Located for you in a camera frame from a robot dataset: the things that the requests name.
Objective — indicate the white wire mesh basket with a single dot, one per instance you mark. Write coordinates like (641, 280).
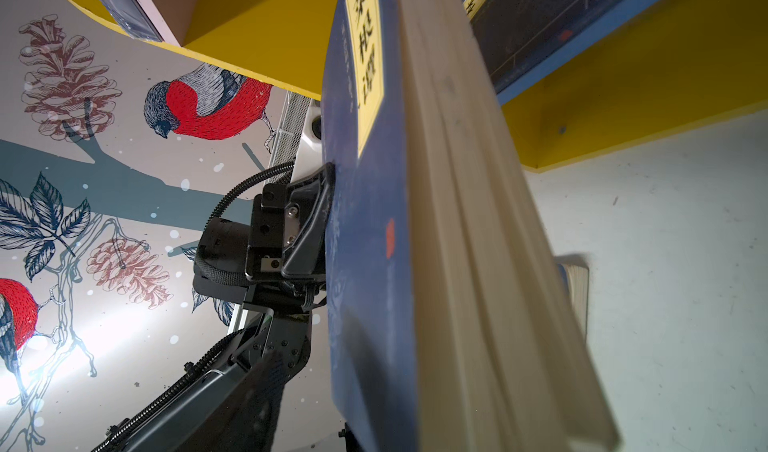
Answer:
(284, 143)

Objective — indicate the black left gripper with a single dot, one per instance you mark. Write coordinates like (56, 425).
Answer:
(287, 228)

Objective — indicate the yellow pink blue bookshelf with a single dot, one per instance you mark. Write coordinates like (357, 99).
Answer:
(646, 70)

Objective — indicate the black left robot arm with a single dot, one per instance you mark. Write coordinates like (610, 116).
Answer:
(229, 399)

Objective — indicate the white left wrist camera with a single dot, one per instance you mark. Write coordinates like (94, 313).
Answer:
(309, 156)

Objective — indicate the blue book yellow label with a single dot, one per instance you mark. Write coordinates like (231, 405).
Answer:
(514, 36)

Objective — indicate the colourful illustrated thick book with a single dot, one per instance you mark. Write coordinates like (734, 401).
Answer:
(129, 15)

